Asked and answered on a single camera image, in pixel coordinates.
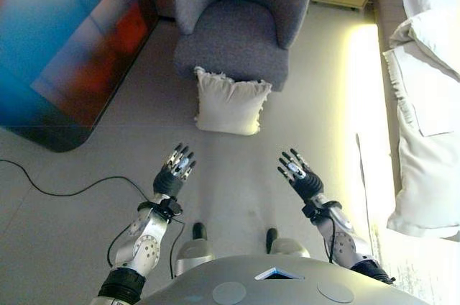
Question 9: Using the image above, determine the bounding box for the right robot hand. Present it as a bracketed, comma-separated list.
[276, 147, 325, 204]

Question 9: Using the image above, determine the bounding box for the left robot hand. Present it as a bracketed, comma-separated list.
[153, 142, 198, 199]

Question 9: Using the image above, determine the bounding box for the white fringed cushion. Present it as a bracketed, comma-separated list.
[193, 65, 273, 136]

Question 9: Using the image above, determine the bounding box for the right robot leg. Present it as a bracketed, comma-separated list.
[264, 227, 311, 259]

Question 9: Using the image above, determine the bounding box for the robot leg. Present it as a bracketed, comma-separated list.
[264, 227, 311, 259]
[174, 222, 216, 279]

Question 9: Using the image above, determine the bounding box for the left robot leg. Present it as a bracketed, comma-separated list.
[174, 222, 216, 279]

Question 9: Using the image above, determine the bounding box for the grey robot torso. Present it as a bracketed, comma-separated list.
[142, 255, 428, 305]

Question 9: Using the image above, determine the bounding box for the glossy black tv panel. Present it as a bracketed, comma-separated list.
[0, 0, 161, 153]

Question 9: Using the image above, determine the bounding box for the grey fabric armchair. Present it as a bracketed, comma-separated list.
[172, 0, 314, 92]

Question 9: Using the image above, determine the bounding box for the white rumpled pillow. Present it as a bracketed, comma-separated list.
[388, 8, 460, 81]

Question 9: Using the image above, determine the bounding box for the black floor cable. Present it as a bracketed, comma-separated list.
[0, 159, 188, 279]

